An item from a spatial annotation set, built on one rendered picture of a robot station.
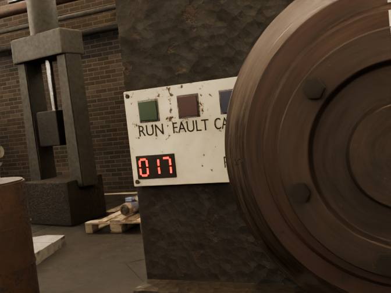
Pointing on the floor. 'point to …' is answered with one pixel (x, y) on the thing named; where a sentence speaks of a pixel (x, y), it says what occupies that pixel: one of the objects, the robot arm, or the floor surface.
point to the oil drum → (16, 239)
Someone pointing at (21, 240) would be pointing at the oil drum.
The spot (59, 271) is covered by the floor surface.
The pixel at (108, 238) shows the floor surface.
